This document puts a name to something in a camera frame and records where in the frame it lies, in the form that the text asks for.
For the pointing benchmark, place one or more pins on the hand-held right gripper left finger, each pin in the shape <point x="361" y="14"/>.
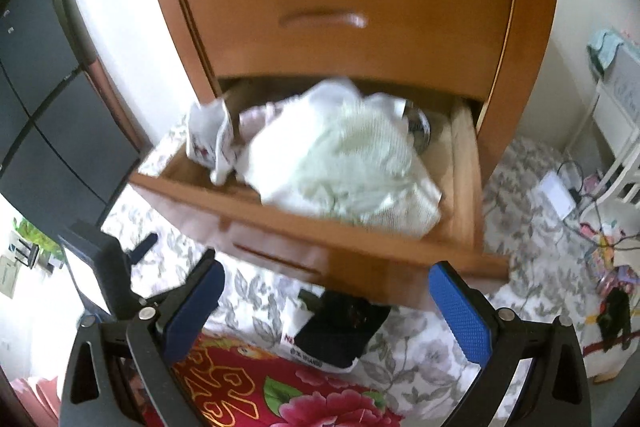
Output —
<point x="195" y="307"/>

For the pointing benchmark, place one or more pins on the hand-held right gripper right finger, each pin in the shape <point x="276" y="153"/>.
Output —
<point x="462" y="312"/>

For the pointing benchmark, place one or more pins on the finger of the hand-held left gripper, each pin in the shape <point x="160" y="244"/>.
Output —
<point x="142" y="247"/>

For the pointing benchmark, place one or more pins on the black underwear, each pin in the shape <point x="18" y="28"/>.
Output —
<point x="340" y="327"/>

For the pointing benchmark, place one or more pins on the white cartoon print underwear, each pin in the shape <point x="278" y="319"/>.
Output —
<point x="205" y="137"/>

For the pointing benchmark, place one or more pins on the white garment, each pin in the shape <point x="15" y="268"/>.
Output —
<point x="270" y="167"/>

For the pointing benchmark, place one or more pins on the pink garment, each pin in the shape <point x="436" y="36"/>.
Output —
<point x="255" y="119"/>

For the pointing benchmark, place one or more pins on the pale green mesh garment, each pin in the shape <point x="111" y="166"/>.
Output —
<point x="350" y="157"/>

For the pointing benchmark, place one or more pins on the closed wooden drawer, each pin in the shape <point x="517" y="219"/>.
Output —
<point x="400" y="47"/>

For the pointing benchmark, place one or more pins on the red floral blanket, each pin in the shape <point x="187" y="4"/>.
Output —
<point x="240" y="387"/>

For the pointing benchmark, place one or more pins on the grey floral blanket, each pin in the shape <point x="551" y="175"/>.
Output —
<point x="520" y="232"/>

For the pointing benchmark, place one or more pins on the dark grey wardrobe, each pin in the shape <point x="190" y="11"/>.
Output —
<point x="50" y="132"/>

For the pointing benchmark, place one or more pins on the dark cloth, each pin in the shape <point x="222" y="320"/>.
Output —
<point x="615" y="314"/>

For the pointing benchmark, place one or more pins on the colourful clutter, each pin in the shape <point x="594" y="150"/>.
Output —
<point x="615" y="277"/>

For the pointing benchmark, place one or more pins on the round metal tin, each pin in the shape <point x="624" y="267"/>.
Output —
<point x="419" y="129"/>

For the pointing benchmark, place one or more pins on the white rack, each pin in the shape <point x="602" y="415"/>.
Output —
<point x="620" y="107"/>

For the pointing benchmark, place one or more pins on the wooden nightstand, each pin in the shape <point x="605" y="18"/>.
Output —
<point x="530" y="57"/>

